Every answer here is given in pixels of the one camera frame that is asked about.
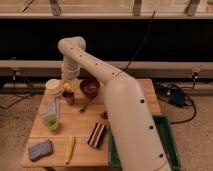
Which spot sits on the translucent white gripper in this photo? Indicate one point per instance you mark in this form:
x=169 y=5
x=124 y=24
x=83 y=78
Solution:
x=69 y=75

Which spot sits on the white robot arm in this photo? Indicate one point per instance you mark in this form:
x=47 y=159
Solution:
x=137 y=141

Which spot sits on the green plastic cup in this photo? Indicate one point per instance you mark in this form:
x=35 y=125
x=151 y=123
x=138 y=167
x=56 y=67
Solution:
x=51 y=122

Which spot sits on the dark maroon bowl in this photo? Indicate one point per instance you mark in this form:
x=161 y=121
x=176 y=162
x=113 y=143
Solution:
x=90 y=87

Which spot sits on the clear plastic bag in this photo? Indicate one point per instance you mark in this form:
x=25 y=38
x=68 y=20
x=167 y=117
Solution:
x=53 y=107

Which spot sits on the brown chocolate toy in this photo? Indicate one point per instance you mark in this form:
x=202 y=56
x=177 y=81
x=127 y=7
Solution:
x=104 y=115

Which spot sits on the wooden table board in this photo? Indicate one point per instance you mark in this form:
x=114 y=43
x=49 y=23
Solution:
x=72 y=123

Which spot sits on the striped dark box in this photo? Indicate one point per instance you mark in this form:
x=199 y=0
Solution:
x=97 y=135

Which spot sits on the blue sponge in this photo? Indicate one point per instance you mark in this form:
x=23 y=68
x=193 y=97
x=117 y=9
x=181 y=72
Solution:
x=40 y=150

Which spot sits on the green plastic tray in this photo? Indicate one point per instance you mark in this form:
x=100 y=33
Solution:
x=167 y=140

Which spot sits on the blue power adapter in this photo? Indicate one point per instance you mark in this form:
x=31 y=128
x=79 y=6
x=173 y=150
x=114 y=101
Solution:
x=177 y=97

